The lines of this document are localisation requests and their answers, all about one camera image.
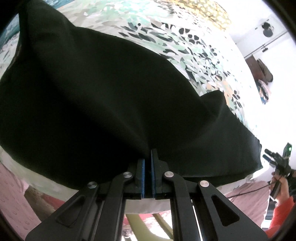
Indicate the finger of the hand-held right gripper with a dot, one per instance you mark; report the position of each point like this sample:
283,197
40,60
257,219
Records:
271,154
269,161

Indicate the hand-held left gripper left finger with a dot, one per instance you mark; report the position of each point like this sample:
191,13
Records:
140,178

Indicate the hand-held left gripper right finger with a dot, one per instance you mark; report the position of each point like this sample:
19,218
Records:
154,178

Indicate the black pants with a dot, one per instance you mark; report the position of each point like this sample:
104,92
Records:
97,104

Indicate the person's right forearm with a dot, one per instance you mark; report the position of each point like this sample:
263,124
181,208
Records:
284,215

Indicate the person's right hand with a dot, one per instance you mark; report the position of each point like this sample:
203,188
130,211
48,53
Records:
283,187

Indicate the pile of clothes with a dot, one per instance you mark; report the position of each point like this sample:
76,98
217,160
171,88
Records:
264,69

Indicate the wooden cabinet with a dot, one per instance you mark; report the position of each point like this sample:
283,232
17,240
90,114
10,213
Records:
255,67

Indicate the pink printed blanket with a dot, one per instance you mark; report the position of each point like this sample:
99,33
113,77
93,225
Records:
13,199

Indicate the floral green bedspread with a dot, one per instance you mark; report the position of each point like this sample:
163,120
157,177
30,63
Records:
185,46

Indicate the orange floral pillow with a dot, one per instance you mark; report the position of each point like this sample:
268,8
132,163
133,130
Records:
212,14

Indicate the large blue floral pillow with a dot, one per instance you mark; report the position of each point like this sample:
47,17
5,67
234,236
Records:
9,30

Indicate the dark round wall fixture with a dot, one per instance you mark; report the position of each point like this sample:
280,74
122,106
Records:
267,29

